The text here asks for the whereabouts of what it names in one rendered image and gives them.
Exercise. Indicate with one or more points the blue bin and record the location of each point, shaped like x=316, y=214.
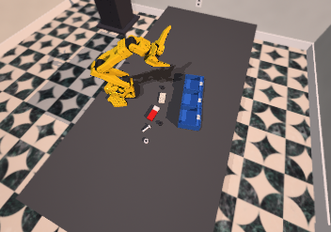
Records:
x=190, y=114

